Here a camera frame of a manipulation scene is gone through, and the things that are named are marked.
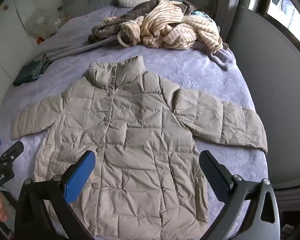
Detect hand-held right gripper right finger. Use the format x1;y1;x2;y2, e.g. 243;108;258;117
198;150;281;240

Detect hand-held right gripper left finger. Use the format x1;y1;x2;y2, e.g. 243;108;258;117
14;150;96;240

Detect beige puffer jacket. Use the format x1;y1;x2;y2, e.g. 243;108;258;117
11;55;268;237

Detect dark green folded clothes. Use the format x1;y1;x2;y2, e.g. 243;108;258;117
13;57;53;86

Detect lavender embossed bedspread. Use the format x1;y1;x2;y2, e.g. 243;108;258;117
0;5;269;240

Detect grey fleece blanket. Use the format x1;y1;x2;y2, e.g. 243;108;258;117
27;5;237;71

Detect white electric fan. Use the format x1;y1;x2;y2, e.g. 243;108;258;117
27;9;55;41

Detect brown fleece garment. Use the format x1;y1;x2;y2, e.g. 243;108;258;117
88;0;196;46

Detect cream striped fleece garment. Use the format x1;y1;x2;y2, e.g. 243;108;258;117
117;0;224;54

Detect teal patterned cloth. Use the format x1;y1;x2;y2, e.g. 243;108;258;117
191;10;212;18

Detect window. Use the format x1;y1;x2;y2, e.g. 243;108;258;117
254;0;300;46

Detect white and orange cable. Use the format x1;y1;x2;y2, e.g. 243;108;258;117
54;16;72;26

